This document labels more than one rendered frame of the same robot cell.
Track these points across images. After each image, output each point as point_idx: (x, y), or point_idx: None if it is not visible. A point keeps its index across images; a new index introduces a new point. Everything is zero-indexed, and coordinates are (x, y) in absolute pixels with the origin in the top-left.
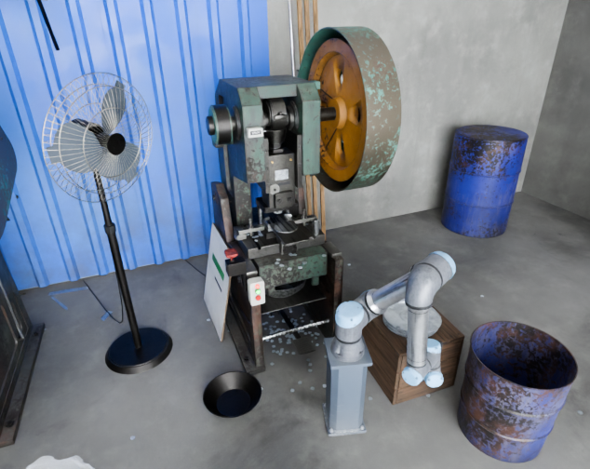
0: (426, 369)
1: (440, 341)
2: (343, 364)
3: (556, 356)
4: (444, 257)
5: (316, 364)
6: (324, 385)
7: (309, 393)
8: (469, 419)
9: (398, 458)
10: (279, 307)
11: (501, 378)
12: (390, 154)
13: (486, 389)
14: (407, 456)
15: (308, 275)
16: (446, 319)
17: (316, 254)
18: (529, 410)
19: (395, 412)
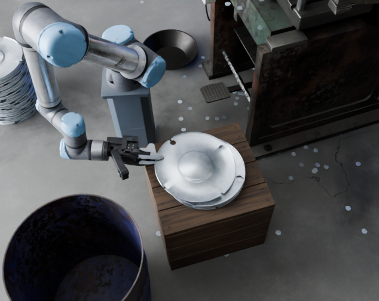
0: (45, 114)
1: (121, 171)
2: (104, 71)
3: None
4: (45, 27)
5: (217, 125)
6: (183, 129)
7: (174, 116)
8: (89, 242)
9: (85, 182)
10: (248, 48)
11: (39, 209)
12: None
13: (60, 217)
14: (85, 190)
15: (255, 38)
16: (203, 222)
17: (263, 21)
18: (24, 258)
19: (138, 192)
